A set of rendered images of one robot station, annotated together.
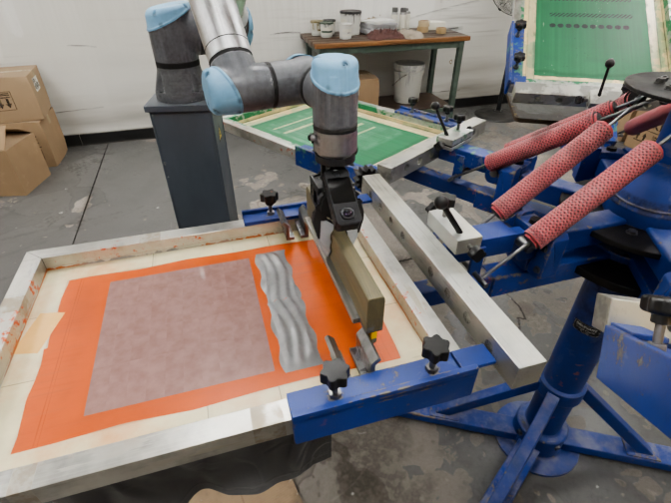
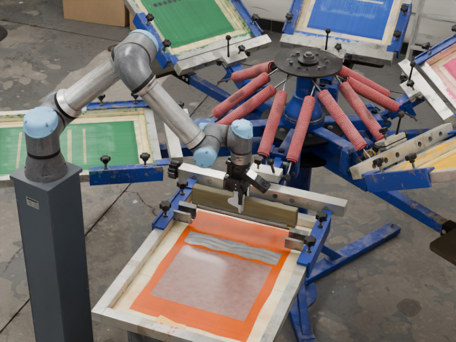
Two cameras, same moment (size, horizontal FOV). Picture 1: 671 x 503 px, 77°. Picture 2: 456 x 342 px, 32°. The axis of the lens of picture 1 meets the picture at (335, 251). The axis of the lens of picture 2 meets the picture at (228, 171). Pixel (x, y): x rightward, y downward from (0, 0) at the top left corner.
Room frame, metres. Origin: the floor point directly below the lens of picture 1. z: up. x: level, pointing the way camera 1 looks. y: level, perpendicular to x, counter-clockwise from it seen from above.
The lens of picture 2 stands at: (-0.70, 1.99, 2.76)
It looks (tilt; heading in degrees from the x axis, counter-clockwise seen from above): 33 degrees down; 306
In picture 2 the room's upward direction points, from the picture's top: 2 degrees clockwise
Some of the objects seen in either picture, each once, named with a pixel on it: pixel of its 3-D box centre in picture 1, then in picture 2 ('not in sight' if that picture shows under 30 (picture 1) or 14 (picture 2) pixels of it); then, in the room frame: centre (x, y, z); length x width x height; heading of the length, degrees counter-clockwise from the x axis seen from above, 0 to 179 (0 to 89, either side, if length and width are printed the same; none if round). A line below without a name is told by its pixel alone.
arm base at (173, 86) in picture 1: (181, 78); (44, 159); (1.25, 0.43, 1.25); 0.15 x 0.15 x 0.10
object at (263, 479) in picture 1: (214, 478); not in sight; (0.40, 0.23, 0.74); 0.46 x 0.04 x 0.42; 107
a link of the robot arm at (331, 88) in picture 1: (334, 93); (240, 136); (0.71, 0.00, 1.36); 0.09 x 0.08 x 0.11; 27
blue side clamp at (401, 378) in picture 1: (383, 392); (313, 244); (0.41, -0.08, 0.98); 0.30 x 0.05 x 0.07; 107
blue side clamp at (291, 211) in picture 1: (302, 218); (174, 210); (0.95, 0.09, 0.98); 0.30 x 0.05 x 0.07; 107
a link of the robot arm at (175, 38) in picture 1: (174, 31); (42, 129); (1.25, 0.43, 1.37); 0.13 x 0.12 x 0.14; 117
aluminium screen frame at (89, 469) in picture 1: (216, 308); (219, 265); (0.61, 0.23, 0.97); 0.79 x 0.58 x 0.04; 107
